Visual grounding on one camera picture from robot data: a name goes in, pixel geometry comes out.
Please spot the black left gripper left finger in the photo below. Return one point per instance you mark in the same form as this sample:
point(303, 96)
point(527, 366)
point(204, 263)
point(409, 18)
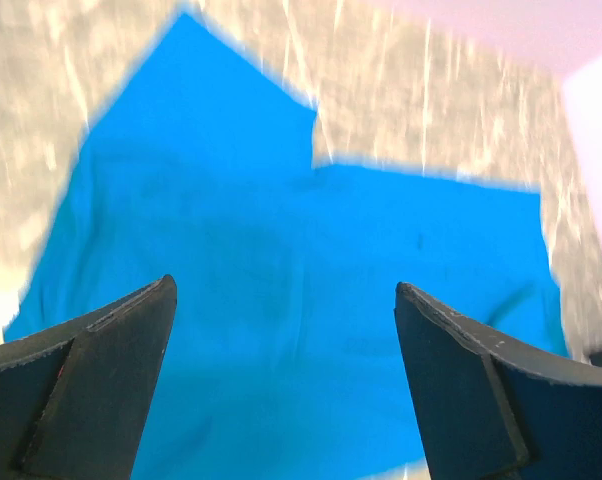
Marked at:
point(74, 398)

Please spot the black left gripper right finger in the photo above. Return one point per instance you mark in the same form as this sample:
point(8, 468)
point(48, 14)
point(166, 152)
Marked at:
point(489, 406)

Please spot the blue t-shirt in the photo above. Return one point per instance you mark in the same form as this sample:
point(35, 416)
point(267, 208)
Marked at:
point(284, 360)

